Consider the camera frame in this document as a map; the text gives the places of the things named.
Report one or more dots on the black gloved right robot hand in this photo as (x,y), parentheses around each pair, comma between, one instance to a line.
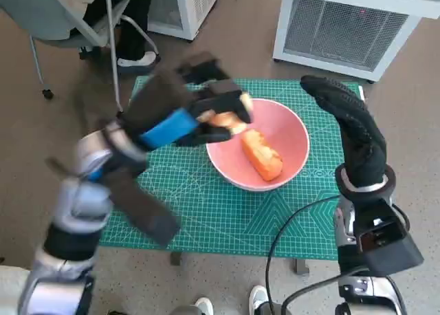
(361,139)

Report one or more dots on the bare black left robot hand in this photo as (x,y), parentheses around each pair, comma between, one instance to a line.
(161,105)

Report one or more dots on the round toy bread bun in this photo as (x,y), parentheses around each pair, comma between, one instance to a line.
(223,119)

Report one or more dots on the pink bowl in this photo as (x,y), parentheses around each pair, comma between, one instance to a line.
(292,136)

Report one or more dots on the long toy bread loaf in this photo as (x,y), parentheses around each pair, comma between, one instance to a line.
(263,157)

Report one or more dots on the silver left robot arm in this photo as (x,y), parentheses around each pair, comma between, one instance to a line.
(79,208)

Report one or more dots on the person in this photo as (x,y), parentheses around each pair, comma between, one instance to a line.
(134,26)

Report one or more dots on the small white grille cabinet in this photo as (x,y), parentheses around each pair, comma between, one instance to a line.
(192,9)

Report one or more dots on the large white grille cabinet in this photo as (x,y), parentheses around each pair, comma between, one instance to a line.
(343,29)

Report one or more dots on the green cutting mat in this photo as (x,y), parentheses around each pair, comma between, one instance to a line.
(223,222)

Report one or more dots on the grey chair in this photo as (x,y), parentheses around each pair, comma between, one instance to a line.
(51,19)

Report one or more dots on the person's white shoe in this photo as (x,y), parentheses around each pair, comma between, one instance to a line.
(258,296)
(204,306)

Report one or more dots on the white cloth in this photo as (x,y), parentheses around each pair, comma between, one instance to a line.
(13,287)

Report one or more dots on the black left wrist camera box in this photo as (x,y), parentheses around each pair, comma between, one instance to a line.
(144,212)

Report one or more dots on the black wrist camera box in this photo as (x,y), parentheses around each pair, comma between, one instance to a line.
(388,246)
(144,212)

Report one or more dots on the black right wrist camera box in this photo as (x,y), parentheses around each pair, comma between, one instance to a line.
(388,246)

